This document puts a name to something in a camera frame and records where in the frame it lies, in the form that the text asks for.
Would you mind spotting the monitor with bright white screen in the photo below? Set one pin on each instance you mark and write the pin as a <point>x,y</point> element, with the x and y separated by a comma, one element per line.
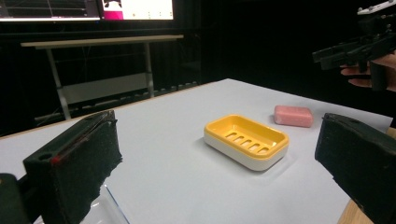
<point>143,9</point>

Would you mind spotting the yellow and white soap dish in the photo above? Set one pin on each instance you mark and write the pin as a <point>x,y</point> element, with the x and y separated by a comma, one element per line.
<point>246,141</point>

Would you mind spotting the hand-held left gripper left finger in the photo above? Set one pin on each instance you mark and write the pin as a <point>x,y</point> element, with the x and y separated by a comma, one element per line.
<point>74,161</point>

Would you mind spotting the grey segmented strip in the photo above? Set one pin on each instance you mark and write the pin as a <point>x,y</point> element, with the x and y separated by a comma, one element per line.
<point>174,88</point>

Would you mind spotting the clear plastic sheet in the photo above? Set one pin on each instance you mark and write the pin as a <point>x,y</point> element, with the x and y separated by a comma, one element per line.
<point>107,210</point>

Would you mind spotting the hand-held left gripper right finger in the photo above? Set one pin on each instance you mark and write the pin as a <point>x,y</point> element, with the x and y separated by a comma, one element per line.
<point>361,155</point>

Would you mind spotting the white desk with metal legs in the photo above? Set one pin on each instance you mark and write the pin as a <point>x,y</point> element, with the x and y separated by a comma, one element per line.
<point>93,41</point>

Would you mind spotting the wide dark monitor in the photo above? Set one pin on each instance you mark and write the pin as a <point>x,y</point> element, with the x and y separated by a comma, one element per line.
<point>46,9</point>

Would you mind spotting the pink soap bar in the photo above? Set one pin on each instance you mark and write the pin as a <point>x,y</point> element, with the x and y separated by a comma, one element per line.
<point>293,116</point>

